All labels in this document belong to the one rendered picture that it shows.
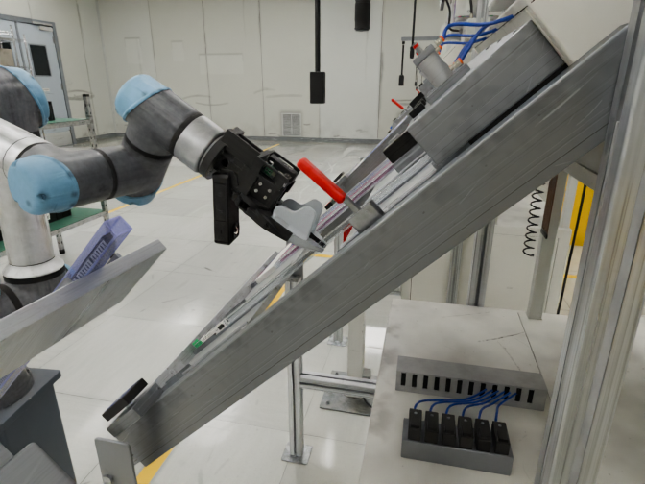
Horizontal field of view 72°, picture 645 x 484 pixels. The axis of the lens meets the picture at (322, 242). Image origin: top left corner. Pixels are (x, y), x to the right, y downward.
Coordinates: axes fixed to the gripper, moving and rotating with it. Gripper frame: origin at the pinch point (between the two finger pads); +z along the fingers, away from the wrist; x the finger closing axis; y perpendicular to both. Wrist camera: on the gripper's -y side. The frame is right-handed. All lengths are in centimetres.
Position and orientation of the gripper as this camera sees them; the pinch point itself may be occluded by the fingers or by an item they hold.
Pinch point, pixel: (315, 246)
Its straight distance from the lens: 67.2
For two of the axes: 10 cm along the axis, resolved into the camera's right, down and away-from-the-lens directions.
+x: 2.2, -3.2, 9.2
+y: 5.6, -7.3, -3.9
